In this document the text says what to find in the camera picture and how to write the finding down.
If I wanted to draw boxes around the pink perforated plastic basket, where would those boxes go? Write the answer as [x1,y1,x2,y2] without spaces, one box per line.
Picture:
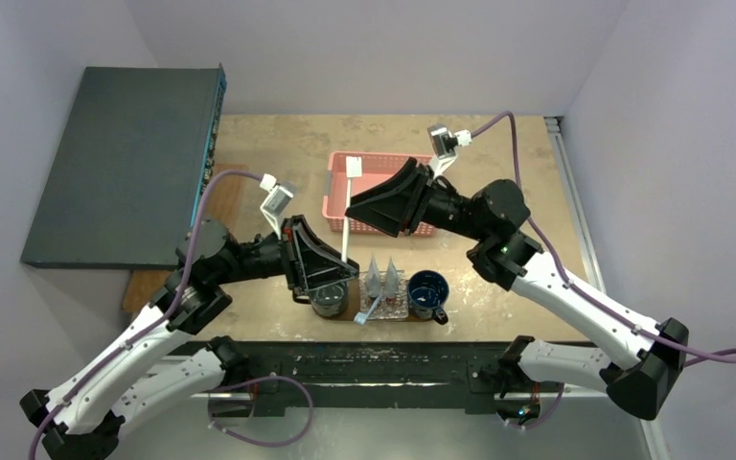
[322,151,430,232]

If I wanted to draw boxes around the navy blue mug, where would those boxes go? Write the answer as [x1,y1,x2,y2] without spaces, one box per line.
[406,270,449,325]

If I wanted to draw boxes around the white red toothpaste tube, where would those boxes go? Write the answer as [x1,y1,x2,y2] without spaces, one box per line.
[382,258,400,303]

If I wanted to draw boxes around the light blue toothbrush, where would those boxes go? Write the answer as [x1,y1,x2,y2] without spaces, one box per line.
[353,295,384,326]

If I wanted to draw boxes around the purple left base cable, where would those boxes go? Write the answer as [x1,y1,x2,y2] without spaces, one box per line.
[207,377,314,449]

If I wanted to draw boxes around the white grey toothpaste tube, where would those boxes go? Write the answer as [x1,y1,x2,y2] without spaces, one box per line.
[365,256,382,299]

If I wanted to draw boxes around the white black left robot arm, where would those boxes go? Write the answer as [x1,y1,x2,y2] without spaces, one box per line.
[20,216,359,459]

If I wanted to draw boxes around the oval dark wooden tray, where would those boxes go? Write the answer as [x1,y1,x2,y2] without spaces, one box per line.
[334,279,424,322]

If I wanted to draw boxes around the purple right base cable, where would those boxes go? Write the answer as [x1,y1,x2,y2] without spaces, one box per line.
[501,383,566,433]

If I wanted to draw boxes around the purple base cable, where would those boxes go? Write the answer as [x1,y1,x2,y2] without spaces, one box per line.
[501,383,566,433]
[207,377,314,449]

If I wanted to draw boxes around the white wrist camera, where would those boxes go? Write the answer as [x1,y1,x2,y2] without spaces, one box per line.
[427,124,472,178]
[259,173,297,236]

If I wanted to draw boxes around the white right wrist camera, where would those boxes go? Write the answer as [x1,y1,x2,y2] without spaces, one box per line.
[427,124,472,178]

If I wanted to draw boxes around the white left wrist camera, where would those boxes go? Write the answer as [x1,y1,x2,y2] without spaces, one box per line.
[259,173,297,236]

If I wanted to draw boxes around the dark grey shelf board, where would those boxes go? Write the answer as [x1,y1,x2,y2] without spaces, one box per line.
[21,66,226,270]

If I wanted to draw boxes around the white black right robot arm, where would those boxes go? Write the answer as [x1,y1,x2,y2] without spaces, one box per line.
[345,159,689,421]

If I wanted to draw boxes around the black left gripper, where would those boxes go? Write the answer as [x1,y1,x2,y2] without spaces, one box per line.
[213,215,358,292]

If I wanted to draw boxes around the aluminium frame rail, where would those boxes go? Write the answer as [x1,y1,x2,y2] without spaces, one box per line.
[543,117,670,459]

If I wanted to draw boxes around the dark green grey mug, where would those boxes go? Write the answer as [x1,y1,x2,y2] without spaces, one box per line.
[310,282,348,317]

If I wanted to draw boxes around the clear crystal toothbrush holder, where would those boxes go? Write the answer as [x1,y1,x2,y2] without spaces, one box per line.
[357,270,409,321]

